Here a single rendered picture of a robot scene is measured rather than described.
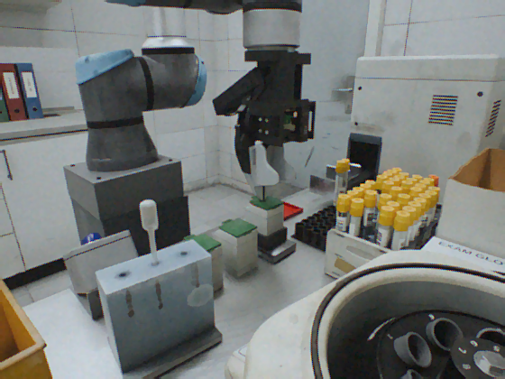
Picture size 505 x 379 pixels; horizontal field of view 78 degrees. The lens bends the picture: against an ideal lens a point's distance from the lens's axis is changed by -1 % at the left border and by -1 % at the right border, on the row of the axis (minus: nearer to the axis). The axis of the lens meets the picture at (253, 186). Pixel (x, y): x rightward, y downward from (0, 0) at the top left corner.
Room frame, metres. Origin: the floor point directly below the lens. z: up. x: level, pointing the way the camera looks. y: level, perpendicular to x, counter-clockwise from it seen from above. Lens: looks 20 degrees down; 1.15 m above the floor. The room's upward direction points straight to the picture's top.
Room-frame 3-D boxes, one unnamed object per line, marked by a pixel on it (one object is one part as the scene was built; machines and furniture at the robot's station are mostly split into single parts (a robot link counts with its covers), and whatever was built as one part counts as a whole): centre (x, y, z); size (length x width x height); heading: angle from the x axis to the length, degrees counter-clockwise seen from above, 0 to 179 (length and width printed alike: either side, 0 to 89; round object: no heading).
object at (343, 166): (0.52, -0.16, 0.93); 0.17 x 0.09 x 0.11; 135
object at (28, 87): (1.98, 1.37, 1.03); 0.26 x 0.08 x 0.31; 44
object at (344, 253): (0.42, -0.21, 0.91); 0.20 x 0.10 x 0.07; 135
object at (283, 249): (0.46, -0.02, 0.89); 0.09 x 0.05 x 0.04; 46
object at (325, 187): (0.70, -0.22, 0.92); 0.21 x 0.07 x 0.05; 135
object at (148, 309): (0.26, 0.09, 0.92); 0.10 x 0.07 x 0.10; 127
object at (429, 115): (0.77, -0.42, 1.03); 0.31 x 0.27 x 0.30; 135
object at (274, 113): (0.45, -0.03, 1.11); 0.09 x 0.08 x 0.12; 45
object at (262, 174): (0.44, -0.02, 1.00); 0.06 x 0.03 x 0.09; 45
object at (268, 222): (0.46, -0.02, 0.92); 0.05 x 0.04 x 0.06; 46
